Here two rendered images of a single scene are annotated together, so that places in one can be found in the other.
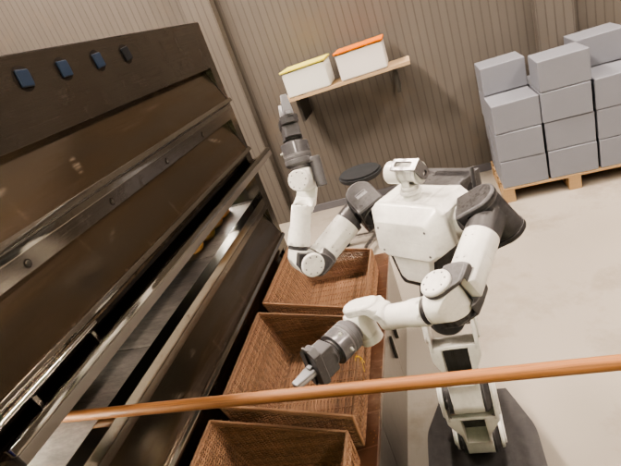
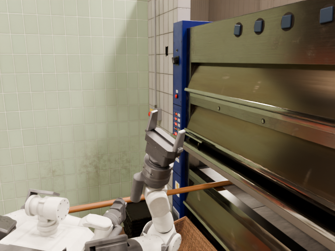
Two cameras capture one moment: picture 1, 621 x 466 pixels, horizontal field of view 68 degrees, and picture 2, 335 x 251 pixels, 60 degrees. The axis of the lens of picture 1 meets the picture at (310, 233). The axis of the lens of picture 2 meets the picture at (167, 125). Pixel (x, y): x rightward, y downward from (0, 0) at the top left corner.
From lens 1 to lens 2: 213 cm
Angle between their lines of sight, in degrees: 127
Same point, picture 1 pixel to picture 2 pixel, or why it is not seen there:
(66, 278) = (227, 128)
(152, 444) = (215, 217)
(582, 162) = not seen: outside the picture
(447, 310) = not seen: hidden behind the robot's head
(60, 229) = (233, 108)
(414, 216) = not seen: hidden behind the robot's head
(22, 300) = (216, 118)
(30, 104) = (254, 43)
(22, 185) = (233, 79)
